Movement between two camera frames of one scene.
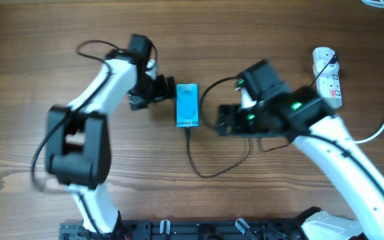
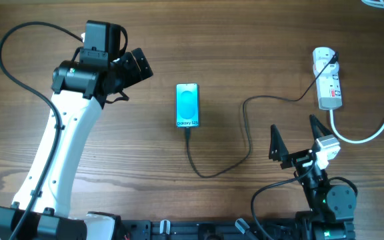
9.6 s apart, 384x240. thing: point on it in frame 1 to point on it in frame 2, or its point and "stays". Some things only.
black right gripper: (238, 126) to (279, 151)
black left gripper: (161, 93) to (133, 75)
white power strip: (326, 63) stays
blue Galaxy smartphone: (187, 107) stays
